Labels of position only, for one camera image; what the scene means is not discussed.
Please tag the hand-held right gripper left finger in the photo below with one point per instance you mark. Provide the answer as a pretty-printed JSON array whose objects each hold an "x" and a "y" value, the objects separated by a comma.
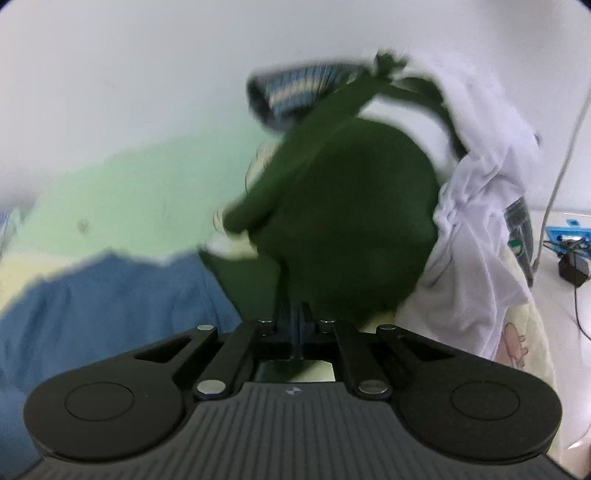
[{"x": 288, "y": 334}]

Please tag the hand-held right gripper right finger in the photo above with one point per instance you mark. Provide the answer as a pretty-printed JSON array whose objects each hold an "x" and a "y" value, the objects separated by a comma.
[{"x": 304, "y": 334}]

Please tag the dark green sweater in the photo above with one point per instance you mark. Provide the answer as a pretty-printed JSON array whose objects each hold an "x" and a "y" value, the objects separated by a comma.
[{"x": 351, "y": 207}]

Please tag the blue knit sweater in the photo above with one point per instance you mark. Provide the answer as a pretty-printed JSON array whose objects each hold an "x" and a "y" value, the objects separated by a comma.
[{"x": 115, "y": 314}]

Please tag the white shirt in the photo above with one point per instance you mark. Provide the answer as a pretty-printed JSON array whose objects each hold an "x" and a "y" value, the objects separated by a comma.
[{"x": 475, "y": 207}]

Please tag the grey plaid garment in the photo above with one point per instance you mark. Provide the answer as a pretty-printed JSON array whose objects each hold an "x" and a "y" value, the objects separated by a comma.
[{"x": 521, "y": 230}]

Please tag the grey striped knit garment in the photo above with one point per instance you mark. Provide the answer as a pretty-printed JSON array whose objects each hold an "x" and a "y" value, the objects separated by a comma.
[{"x": 295, "y": 92}]

